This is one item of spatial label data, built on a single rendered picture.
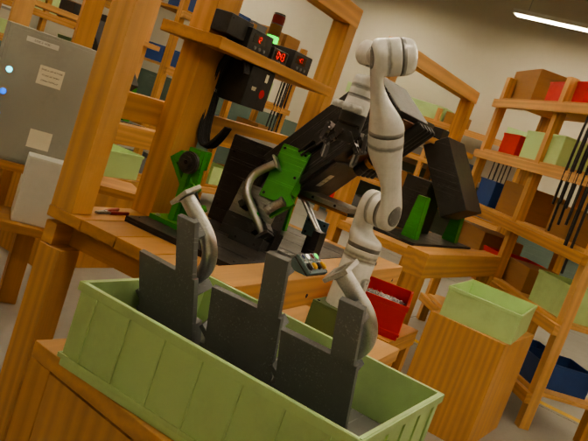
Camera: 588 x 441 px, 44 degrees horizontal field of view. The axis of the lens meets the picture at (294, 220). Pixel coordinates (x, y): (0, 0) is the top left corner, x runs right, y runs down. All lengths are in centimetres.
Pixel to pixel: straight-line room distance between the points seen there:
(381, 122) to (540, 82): 460
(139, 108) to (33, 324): 77
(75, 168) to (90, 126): 14
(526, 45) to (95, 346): 1089
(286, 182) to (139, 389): 139
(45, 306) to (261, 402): 129
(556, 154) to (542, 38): 645
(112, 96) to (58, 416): 107
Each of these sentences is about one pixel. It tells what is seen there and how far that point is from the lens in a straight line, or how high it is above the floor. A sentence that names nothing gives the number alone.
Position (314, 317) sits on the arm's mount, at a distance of 198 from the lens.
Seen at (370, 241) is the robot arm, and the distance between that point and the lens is 195.
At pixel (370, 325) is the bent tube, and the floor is 110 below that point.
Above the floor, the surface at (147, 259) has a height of 102.
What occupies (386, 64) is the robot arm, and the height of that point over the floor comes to 156.
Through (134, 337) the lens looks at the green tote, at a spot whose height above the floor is 92.
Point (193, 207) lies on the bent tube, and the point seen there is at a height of 116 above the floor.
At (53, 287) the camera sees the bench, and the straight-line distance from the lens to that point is 238.
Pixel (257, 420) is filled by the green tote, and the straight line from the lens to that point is 122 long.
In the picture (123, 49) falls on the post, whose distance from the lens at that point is 225.
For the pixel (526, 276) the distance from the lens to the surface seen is 546.
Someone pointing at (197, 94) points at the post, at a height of 133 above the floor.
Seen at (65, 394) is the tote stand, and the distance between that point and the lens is 150.
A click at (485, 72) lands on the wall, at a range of 1201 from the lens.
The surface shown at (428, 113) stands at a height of 207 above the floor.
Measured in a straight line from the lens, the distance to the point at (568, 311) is 481.
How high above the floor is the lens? 138
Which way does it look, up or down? 8 degrees down
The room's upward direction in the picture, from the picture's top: 19 degrees clockwise
